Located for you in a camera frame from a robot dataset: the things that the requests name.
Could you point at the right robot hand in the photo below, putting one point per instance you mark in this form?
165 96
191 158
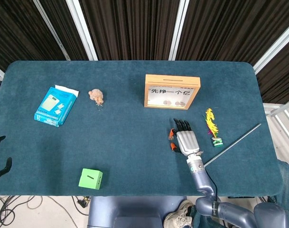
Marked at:
187 141

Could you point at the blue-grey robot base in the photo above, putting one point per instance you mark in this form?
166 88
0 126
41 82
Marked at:
125 211

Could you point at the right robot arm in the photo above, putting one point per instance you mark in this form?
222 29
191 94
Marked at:
202 180

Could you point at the colourful feather shuttlecock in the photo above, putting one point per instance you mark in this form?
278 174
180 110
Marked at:
211 124

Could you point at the metal tube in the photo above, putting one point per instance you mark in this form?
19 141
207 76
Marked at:
234 143

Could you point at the teal tablecloth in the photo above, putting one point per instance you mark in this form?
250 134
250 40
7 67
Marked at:
123 142

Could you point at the blue cardboard box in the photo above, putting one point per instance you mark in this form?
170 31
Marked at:
54 107

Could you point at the white sneaker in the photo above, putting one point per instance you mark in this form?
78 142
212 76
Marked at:
178 216

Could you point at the green foam number cube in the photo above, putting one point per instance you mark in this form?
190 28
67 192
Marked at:
89 178

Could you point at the black power plug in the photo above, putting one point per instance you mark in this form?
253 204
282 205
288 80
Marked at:
83 202

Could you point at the dark pleated curtain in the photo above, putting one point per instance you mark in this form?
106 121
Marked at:
134 28

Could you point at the wooden coin box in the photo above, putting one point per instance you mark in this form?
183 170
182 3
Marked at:
170 82

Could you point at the white aluminium frame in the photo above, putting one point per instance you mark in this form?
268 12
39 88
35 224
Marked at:
280 111

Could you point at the white frame post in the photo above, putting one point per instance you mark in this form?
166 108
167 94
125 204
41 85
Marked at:
84 31
179 31
274 49

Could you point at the thin grey frame post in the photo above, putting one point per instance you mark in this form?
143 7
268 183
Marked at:
52 31

